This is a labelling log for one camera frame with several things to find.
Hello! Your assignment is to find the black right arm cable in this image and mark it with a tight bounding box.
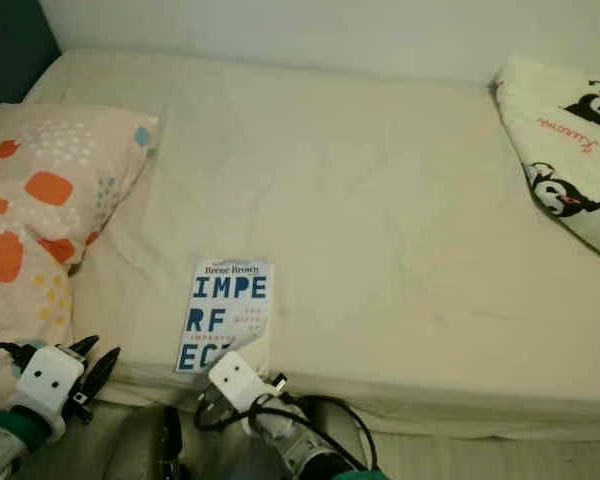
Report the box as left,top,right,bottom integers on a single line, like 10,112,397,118
195,392,379,473

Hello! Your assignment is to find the teal padded headboard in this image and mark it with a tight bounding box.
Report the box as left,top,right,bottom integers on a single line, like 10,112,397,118
0,0,63,106

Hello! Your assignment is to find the cream sheeted bed mattress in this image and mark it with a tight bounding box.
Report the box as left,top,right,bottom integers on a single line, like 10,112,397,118
25,50,600,443

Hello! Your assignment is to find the pink pillow with orange print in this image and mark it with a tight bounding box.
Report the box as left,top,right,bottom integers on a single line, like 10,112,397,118
0,103,161,406

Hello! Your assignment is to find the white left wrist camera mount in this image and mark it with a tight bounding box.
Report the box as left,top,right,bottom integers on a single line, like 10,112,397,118
8,344,87,419

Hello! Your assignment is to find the white book with blue letters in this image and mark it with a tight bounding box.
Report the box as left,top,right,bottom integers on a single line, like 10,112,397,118
175,259,274,374

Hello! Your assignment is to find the cream cartoon print comforter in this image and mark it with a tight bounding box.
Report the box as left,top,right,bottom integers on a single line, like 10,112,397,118
493,55,600,269

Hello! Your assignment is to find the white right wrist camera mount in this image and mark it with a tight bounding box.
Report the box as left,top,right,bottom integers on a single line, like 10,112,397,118
207,349,269,413

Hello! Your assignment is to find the dark robot left leg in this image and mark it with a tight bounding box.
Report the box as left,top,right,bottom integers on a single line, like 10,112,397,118
120,404,187,480

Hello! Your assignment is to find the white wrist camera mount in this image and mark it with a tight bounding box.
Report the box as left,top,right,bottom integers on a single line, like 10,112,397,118
207,349,269,413
8,344,87,419

